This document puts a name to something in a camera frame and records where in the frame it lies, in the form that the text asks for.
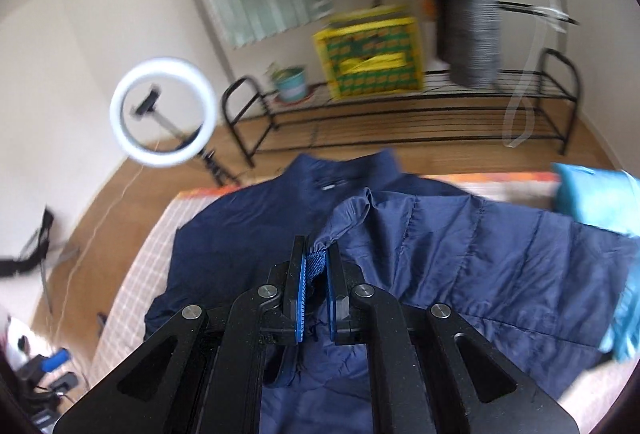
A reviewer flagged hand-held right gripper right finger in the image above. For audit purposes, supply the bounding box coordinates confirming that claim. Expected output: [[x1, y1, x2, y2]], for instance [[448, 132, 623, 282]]
[[325, 245, 581, 434]]

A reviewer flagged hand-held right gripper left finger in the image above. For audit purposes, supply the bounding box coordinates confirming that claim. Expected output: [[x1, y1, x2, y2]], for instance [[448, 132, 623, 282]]
[[52, 235, 308, 434]]

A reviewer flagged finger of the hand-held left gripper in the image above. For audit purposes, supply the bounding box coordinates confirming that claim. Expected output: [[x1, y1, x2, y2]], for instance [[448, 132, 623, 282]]
[[42, 350, 72, 372]]

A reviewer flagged navy quilted jacket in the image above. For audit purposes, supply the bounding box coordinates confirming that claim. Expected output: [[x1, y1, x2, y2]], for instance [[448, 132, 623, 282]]
[[145, 150, 636, 434]]

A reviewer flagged black metal clothes rack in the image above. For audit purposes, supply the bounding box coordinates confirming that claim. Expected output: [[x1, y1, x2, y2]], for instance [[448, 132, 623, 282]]
[[220, 0, 583, 167]]

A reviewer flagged black folding stand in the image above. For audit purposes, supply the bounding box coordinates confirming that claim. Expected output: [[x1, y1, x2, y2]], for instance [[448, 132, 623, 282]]
[[0, 208, 57, 277]]

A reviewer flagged pink checked blanket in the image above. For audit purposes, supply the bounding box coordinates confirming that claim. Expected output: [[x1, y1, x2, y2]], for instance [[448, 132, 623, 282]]
[[90, 171, 640, 434]]

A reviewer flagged small potted plant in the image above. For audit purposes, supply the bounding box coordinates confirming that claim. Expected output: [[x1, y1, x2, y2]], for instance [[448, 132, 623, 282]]
[[265, 61, 315, 106]]

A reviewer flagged yellow green crate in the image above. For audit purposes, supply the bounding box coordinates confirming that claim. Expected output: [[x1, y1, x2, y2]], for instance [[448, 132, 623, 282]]
[[312, 6, 426, 101]]

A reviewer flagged black phone holder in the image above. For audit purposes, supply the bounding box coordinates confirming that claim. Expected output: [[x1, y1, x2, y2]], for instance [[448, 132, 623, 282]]
[[129, 86, 162, 120]]

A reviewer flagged white clip lamp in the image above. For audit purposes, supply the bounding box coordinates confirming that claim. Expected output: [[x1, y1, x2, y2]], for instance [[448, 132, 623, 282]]
[[500, 0, 573, 151]]

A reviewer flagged light blue garment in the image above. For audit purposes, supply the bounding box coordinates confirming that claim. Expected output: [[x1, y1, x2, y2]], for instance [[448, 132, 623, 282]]
[[552, 162, 640, 362]]

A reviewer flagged grey plaid coat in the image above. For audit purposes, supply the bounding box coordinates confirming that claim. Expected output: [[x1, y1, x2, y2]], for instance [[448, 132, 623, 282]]
[[434, 0, 503, 87]]

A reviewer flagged white ring light cable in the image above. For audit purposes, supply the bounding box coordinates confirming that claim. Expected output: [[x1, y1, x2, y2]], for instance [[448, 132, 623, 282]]
[[47, 141, 161, 330]]

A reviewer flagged black ring light tripod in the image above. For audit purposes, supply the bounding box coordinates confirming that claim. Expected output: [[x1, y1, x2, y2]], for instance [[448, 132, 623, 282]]
[[150, 109, 243, 187]]

